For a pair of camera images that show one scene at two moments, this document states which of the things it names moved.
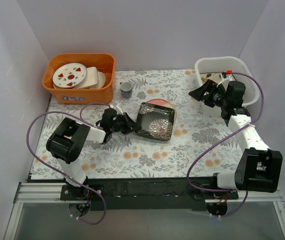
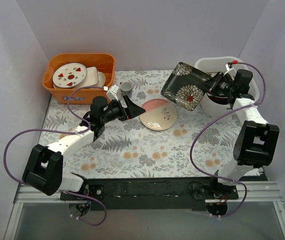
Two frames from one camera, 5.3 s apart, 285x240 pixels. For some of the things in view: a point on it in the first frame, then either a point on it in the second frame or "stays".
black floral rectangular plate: (156, 121) → (186, 85)
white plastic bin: (227, 64) stays
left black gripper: (125, 122) → (124, 111)
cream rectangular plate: (91, 79) stays
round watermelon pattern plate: (69, 75) stays
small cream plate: (101, 80) stays
